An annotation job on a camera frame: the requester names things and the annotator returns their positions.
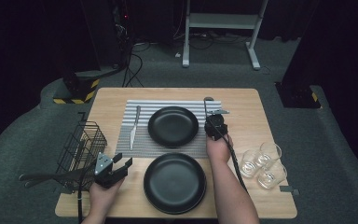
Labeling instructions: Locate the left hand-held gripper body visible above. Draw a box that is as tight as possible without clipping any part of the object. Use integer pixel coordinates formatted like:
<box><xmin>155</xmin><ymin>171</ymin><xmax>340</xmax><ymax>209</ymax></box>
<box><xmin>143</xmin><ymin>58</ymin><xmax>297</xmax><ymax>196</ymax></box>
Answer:
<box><xmin>94</xmin><ymin>152</ymin><xmax>129</xmax><ymax>189</ymax></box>

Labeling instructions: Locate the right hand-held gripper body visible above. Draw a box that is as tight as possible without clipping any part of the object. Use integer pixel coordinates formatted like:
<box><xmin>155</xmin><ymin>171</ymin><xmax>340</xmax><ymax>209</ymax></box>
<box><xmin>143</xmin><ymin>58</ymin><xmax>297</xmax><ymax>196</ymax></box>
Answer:
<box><xmin>203</xmin><ymin>108</ymin><xmax>231</xmax><ymax>142</ymax></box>

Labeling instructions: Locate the silver table knife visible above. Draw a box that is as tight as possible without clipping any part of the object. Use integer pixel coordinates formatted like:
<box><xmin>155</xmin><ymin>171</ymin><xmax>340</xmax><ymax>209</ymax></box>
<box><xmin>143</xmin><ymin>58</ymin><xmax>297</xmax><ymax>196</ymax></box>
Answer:
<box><xmin>129</xmin><ymin>105</ymin><xmax>142</xmax><ymax>152</ymax></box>

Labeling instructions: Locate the black plate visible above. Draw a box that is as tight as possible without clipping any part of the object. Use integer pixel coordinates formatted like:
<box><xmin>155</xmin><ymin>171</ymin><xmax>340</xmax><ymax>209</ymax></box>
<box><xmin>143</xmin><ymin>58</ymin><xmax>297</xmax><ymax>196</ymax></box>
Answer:
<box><xmin>147</xmin><ymin>105</ymin><xmax>200</xmax><ymax>148</ymax></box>
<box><xmin>143</xmin><ymin>152</ymin><xmax>208</xmax><ymax>216</ymax></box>
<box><xmin>144</xmin><ymin>186</ymin><xmax>207</xmax><ymax>216</ymax></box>

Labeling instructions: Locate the black wire cutlery basket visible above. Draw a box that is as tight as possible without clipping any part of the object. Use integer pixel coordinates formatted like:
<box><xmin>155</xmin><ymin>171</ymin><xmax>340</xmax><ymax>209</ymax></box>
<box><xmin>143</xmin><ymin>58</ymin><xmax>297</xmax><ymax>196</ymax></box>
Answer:
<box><xmin>55</xmin><ymin>112</ymin><xmax>109</xmax><ymax>192</ymax></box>

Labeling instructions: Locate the person's left hand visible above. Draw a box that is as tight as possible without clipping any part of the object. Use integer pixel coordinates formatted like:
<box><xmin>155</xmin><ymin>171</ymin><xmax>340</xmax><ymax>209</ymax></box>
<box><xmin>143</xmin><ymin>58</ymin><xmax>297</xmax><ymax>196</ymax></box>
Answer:
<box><xmin>88</xmin><ymin>178</ymin><xmax>126</xmax><ymax>217</ymax></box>

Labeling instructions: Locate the person's right hand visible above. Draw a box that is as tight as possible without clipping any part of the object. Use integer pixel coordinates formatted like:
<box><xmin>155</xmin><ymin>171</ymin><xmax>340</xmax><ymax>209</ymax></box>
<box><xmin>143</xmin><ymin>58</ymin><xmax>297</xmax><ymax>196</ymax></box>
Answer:
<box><xmin>206</xmin><ymin>133</ymin><xmax>233</xmax><ymax>164</ymax></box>

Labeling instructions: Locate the grey striped woven placemat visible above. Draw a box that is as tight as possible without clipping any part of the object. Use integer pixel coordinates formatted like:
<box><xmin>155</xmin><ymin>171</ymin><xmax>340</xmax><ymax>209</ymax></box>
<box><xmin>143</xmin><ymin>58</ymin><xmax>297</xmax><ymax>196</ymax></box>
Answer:
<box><xmin>115</xmin><ymin>99</ymin><xmax>229</xmax><ymax>160</ymax></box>

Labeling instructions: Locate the grey forked metal bar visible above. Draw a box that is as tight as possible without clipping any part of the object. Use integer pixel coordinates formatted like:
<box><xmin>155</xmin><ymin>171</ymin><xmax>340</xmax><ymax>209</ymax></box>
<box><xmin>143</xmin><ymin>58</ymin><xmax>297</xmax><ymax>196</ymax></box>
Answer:
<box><xmin>18</xmin><ymin>167</ymin><xmax>96</xmax><ymax>189</ymax></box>

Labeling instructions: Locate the black yellow striped base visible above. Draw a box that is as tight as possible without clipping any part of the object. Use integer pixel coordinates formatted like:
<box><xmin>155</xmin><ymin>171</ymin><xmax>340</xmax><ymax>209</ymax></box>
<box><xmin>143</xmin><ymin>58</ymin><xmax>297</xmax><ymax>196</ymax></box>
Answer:
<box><xmin>52</xmin><ymin>69</ymin><xmax>102</xmax><ymax>105</ymax></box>

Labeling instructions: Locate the black base with yellow stripe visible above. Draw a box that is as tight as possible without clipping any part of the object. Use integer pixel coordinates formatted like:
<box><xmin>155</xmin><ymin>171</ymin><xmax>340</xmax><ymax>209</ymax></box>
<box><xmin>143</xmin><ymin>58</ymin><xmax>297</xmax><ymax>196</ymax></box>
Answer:
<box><xmin>274</xmin><ymin>81</ymin><xmax>322</xmax><ymax>109</ymax></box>

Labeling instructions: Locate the grey tape piece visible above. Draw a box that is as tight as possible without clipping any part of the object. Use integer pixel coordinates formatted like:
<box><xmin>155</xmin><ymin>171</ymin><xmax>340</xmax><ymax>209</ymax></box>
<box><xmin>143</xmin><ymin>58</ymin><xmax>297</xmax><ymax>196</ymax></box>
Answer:
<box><xmin>279</xmin><ymin>185</ymin><xmax>300</xmax><ymax>196</ymax></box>

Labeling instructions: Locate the white metal stand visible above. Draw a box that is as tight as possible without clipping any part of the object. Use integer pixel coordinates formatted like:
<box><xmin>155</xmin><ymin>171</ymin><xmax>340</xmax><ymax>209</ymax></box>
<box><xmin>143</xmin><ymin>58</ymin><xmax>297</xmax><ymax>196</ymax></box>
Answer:
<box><xmin>181</xmin><ymin>0</ymin><xmax>269</xmax><ymax>71</ymax></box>

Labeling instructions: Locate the dark equipment with red light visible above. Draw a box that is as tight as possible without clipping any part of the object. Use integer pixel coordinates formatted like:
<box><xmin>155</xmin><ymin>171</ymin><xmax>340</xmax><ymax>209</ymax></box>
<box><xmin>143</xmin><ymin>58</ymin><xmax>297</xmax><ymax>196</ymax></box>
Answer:
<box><xmin>113</xmin><ymin>0</ymin><xmax>133</xmax><ymax>48</ymax></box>

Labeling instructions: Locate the left hand-held gripper cable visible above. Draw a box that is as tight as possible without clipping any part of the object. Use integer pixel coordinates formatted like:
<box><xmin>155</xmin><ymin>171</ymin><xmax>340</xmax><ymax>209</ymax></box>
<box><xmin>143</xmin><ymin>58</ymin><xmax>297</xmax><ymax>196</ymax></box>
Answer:
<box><xmin>77</xmin><ymin>167</ymin><xmax>97</xmax><ymax>224</ymax></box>

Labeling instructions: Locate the hand-held gripper cable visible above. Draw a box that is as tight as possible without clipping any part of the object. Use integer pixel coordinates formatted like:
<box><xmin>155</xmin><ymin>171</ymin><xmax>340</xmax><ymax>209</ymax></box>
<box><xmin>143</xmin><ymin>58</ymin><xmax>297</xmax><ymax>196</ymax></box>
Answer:
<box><xmin>77</xmin><ymin>167</ymin><xmax>97</xmax><ymax>224</ymax></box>
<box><xmin>213</xmin><ymin>122</ymin><xmax>249</xmax><ymax>193</ymax></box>

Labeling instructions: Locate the right hand-held gripper cable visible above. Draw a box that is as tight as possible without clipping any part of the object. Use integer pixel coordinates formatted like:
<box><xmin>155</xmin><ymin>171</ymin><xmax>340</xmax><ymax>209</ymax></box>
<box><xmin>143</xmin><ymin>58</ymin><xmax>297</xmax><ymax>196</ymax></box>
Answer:
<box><xmin>213</xmin><ymin>122</ymin><xmax>249</xmax><ymax>193</ymax></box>

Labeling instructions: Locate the black cable bundle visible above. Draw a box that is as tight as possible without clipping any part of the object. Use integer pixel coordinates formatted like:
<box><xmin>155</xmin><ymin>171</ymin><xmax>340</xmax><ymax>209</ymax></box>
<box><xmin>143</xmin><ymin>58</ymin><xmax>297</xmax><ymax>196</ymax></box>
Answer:
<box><xmin>173</xmin><ymin>31</ymin><xmax>250</xmax><ymax>50</ymax></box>

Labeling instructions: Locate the black floor cable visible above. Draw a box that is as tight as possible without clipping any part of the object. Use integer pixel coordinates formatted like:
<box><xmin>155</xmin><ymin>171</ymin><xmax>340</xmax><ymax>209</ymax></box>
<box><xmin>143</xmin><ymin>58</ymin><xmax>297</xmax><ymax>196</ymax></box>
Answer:
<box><xmin>122</xmin><ymin>52</ymin><xmax>145</xmax><ymax>89</ymax></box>

